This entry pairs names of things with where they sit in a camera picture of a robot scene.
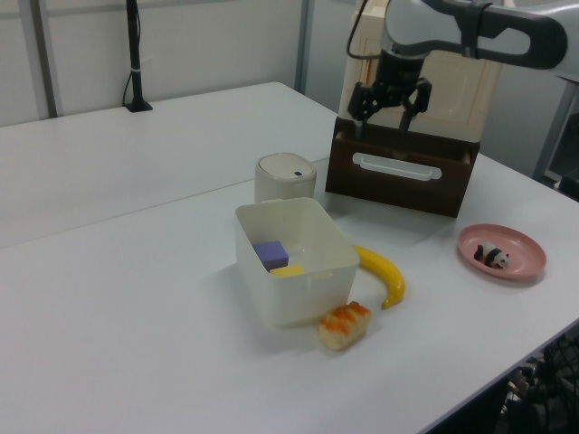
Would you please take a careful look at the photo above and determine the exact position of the panda figurine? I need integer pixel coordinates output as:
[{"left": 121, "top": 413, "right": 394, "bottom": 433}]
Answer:
[{"left": 472, "top": 242, "right": 512, "bottom": 270}]

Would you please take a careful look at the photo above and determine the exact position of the cream lidded trash bin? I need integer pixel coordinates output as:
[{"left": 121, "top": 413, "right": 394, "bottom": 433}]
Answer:
[{"left": 253, "top": 152, "right": 318, "bottom": 205}]

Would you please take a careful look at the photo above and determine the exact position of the cream storage cabinet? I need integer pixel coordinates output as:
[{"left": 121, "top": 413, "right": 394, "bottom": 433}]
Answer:
[{"left": 337, "top": 0, "right": 504, "bottom": 144}]

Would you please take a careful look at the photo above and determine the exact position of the toy bread with orange topping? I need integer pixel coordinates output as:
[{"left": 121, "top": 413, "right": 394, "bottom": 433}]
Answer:
[{"left": 318, "top": 300, "right": 374, "bottom": 352}]

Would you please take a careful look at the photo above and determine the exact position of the black pole with clamp base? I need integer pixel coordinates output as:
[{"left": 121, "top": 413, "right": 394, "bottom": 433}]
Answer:
[{"left": 122, "top": 0, "right": 154, "bottom": 114}]

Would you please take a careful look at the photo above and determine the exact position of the white drawer handle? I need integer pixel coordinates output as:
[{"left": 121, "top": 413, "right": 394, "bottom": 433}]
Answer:
[{"left": 351, "top": 152, "right": 443, "bottom": 183}]

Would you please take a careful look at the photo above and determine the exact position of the yellow banana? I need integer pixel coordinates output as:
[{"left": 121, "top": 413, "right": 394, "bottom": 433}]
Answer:
[{"left": 352, "top": 244, "right": 407, "bottom": 311}]

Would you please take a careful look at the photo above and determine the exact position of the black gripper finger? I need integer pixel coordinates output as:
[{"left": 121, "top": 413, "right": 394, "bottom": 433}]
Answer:
[
  {"left": 398, "top": 78, "right": 433, "bottom": 133},
  {"left": 347, "top": 81, "right": 382, "bottom": 137}
]

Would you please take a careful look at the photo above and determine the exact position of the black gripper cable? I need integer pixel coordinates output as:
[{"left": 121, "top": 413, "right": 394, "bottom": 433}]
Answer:
[{"left": 345, "top": 0, "right": 385, "bottom": 62}]

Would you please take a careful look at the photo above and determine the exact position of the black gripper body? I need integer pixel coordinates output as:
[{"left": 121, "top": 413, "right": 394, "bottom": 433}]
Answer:
[{"left": 373, "top": 47, "right": 427, "bottom": 109}]

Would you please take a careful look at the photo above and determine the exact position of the purple foam cube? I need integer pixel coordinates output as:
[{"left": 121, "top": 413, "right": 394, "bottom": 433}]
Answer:
[{"left": 252, "top": 241, "right": 290, "bottom": 274}]

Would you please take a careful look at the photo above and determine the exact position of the yellow foam cube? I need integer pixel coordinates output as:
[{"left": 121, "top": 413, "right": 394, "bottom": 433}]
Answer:
[{"left": 269, "top": 264, "right": 306, "bottom": 278}]

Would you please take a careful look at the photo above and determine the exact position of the pink plate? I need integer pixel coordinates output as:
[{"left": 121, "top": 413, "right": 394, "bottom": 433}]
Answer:
[{"left": 457, "top": 222, "right": 548, "bottom": 284}]

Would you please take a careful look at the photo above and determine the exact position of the dark brown wooden drawer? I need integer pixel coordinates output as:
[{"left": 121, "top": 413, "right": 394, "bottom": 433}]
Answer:
[{"left": 324, "top": 115, "right": 481, "bottom": 220}]

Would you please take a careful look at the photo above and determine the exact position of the cream plastic box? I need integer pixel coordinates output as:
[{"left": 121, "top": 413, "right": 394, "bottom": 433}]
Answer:
[{"left": 233, "top": 196, "right": 362, "bottom": 329}]

